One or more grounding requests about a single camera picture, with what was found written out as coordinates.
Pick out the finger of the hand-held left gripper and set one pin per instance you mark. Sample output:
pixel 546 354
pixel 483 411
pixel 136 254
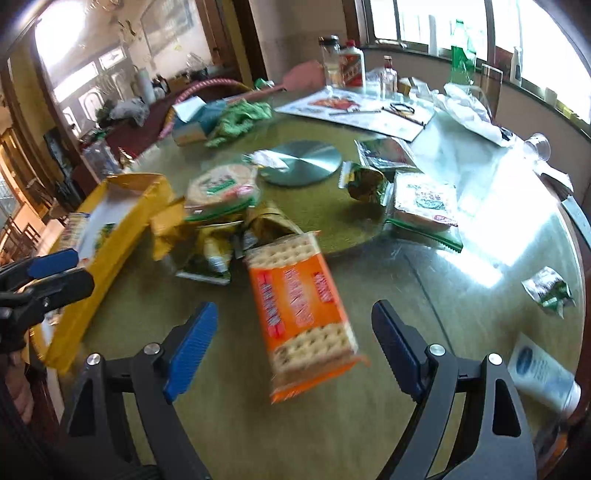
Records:
pixel 51 263
pixel 64 284

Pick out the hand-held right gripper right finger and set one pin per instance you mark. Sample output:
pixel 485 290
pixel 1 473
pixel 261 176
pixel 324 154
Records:
pixel 397 350

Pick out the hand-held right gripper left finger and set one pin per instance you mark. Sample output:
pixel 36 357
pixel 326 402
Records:
pixel 191 350

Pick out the yellow cardboard box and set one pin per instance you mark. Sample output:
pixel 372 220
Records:
pixel 134 217

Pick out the orange cracker packet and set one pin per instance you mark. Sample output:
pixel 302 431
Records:
pixel 300 304

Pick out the person's left hand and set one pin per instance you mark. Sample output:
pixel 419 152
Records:
pixel 21 387

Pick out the wooden chair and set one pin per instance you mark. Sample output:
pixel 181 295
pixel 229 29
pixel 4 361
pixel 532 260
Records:
pixel 21 233

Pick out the yellow green snack packet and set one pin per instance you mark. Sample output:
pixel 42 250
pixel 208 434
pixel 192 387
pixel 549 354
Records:
pixel 213 254

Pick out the white tube blue label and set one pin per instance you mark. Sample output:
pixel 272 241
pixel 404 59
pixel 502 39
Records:
pixel 540 369

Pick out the gold brown snack packet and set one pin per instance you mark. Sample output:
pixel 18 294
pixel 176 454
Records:
pixel 272 224

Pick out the square green cracker packet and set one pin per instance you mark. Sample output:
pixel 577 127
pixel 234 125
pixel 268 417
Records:
pixel 425 201

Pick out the crumpled green silver wrapper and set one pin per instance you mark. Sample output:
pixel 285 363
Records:
pixel 549 290

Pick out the round biscuit packet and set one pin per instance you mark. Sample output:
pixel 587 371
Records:
pixel 221 184

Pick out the gold green open snack packet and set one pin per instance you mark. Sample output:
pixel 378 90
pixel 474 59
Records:
pixel 364 182

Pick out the dark green snack packet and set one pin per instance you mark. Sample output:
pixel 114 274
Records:
pixel 383 152

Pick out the teal tissue box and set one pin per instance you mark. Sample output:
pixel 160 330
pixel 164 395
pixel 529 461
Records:
pixel 194 124

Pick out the small white packet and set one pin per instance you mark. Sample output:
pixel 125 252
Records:
pixel 265 159

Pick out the silver round metal disc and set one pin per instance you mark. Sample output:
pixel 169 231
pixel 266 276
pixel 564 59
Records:
pixel 304 164

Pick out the white paper sheet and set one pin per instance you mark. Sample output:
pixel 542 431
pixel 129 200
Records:
pixel 577 214

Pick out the printed flyer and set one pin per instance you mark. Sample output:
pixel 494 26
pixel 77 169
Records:
pixel 397 124

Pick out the green cloth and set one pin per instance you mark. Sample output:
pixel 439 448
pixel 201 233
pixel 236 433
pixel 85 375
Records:
pixel 240 122

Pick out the thin gold stick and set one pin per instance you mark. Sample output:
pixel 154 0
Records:
pixel 404 116

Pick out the white card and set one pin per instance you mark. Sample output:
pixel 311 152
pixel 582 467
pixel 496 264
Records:
pixel 554 175

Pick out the pink yellow hula hoop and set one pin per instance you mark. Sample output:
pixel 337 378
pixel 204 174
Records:
pixel 207 83

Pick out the dark pen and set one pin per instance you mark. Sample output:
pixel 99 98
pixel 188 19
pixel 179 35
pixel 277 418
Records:
pixel 355 111

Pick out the clear glass cup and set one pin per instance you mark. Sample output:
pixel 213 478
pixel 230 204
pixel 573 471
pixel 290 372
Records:
pixel 538 147

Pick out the white plastic bag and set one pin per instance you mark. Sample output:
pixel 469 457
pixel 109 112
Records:
pixel 471 110

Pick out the small cardboard box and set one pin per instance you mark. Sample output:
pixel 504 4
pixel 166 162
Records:
pixel 405 86

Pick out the clear glass bottle red cap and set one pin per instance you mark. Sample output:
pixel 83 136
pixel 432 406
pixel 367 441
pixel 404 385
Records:
pixel 388 78

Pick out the small green object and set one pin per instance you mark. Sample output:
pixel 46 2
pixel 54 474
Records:
pixel 264 84

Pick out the clear plastic container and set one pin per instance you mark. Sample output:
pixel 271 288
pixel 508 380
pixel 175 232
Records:
pixel 490 90

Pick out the white bottle red label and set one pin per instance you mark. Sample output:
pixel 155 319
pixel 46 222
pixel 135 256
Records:
pixel 353 69

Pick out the pink paddle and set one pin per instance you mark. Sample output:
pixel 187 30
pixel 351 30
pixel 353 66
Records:
pixel 304 76

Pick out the glass jar black lid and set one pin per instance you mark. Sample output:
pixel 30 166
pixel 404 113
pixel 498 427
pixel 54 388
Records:
pixel 331 64

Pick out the green plastic bottle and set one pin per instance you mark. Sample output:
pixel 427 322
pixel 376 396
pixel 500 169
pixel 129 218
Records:
pixel 462 50

